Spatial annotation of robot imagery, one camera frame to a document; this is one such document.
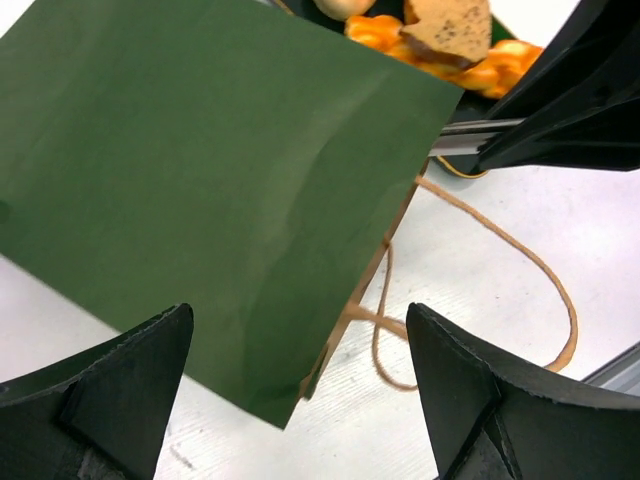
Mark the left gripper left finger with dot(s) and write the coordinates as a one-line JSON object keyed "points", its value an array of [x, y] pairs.
{"points": [[101, 413]]}

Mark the beige fake toast slice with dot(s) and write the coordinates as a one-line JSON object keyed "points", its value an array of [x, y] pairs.
{"points": [[455, 33]]}

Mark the metal tongs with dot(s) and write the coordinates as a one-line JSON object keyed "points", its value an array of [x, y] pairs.
{"points": [[467, 138]]}

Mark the round yellow fake bun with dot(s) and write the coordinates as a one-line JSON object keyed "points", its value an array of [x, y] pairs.
{"points": [[341, 10]]}

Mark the green brown paper bag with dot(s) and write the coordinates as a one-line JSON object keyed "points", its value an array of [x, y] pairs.
{"points": [[222, 154]]}

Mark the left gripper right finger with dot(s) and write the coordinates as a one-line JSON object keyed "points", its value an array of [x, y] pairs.
{"points": [[493, 415]]}

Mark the dark green tray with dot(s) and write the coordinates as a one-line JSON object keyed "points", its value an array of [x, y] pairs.
{"points": [[472, 106]]}

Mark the aluminium rail frame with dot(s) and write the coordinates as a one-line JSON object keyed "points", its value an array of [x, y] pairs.
{"points": [[621, 374]]}

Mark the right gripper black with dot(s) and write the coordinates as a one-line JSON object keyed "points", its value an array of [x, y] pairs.
{"points": [[591, 49]]}

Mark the orange twisted fake bread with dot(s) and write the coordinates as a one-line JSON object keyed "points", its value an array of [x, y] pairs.
{"points": [[493, 77]]}

